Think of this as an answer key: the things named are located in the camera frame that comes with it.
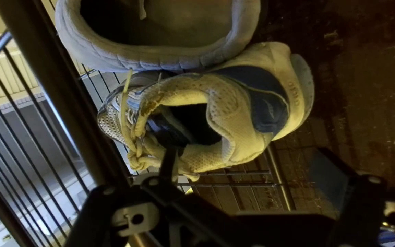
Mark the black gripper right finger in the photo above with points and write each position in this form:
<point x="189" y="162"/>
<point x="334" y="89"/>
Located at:
<point x="364" y="203"/>

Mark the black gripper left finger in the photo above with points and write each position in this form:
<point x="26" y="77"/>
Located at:
<point x="156" y="207"/>

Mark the grey blue sneaker shelf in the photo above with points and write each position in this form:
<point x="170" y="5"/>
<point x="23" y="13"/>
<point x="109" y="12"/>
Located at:
<point x="219" y="118"/>

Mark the black metal shoe rack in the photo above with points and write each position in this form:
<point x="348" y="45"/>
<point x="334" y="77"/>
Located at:
<point x="42" y="178"/>

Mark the grey slipper far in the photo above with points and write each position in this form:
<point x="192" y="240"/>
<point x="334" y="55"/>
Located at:
<point x="155" y="34"/>

